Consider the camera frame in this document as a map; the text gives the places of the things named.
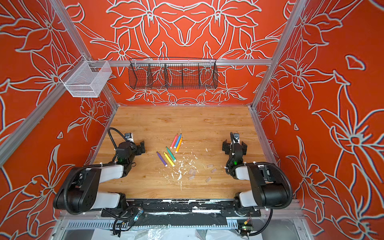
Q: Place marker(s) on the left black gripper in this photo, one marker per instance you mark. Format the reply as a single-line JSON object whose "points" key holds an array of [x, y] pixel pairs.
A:
{"points": [[137, 148]]}

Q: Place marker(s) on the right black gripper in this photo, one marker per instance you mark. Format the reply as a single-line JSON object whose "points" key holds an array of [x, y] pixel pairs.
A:
{"points": [[234, 147]]}

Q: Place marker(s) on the blue highlighter pen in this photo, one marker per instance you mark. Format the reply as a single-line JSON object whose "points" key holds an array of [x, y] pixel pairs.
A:
{"points": [[178, 141]]}

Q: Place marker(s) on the orange highlighter pen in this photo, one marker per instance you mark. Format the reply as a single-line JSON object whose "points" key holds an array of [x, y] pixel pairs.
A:
{"points": [[179, 145]]}

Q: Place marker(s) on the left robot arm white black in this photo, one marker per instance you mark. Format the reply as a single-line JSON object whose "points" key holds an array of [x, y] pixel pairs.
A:
{"points": [[80, 191]]}

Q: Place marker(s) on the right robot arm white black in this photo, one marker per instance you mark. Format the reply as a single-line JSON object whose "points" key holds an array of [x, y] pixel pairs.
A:
{"points": [[270, 187]]}

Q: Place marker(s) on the purple highlighter pen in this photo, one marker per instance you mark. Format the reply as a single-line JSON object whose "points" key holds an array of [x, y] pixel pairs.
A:
{"points": [[162, 159]]}

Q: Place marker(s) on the green highlighter pen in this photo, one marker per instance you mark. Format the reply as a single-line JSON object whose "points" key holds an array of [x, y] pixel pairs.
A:
{"points": [[171, 154]]}

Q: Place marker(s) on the yellow highlighter pen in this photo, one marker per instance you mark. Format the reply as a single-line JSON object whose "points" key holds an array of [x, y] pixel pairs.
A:
{"points": [[169, 159]]}

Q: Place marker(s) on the pink highlighter pen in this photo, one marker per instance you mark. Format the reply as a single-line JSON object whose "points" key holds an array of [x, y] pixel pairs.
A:
{"points": [[174, 141]]}

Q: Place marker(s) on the white mesh basket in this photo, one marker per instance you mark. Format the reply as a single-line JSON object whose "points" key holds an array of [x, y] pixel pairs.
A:
{"points": [[86, 79]]}

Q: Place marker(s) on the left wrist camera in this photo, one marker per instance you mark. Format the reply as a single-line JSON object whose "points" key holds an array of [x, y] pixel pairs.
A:
{"points": [[129, 137]]}

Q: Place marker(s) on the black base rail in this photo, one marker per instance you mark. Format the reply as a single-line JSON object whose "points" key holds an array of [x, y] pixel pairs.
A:
{"points": [[224, 208]]}

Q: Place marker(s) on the black wire basket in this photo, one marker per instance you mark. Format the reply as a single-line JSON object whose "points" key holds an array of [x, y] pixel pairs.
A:
{"points": [[177, 74]]}

